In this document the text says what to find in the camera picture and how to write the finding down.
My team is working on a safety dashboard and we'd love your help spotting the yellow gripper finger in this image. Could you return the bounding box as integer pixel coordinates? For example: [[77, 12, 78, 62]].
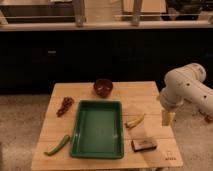
[[162, 110, 175, 126]]

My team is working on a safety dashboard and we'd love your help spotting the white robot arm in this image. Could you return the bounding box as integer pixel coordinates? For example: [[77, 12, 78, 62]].
[[158, 63, 213, 126]]

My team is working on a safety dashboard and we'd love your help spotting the dark purple bowl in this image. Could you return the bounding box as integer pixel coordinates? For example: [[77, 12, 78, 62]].
[[93, 79, 113, 98]]

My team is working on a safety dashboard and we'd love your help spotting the wooden folding table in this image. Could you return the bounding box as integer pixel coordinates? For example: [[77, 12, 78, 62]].
[[31, 81, 183, 171]]

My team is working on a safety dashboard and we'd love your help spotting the yellow banana toy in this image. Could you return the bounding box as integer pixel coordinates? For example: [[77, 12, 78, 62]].
[[125, 115, 145, 129]]

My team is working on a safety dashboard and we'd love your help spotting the green plastic tray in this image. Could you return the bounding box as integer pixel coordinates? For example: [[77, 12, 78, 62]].
[[70, 100, 124, 159]]

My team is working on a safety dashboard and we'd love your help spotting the brown grape bunch toy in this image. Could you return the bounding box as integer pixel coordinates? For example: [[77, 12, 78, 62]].
[[56, 97, 74, 117]]

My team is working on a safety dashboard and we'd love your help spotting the metal railing frame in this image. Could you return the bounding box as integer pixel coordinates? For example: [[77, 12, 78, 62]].
[[0, 0, 213, 31]]

